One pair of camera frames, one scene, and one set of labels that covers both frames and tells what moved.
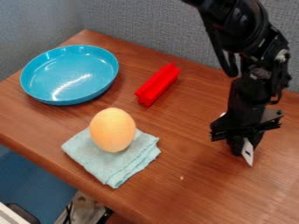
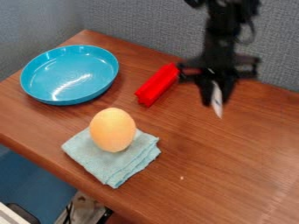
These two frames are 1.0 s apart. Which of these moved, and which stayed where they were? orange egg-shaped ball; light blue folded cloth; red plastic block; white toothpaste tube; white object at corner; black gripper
Moved: black gripper; white toothpaste tube
Stayed: white object at corner; light blue folded cloth; orange egg-shaped ball; red plastic block
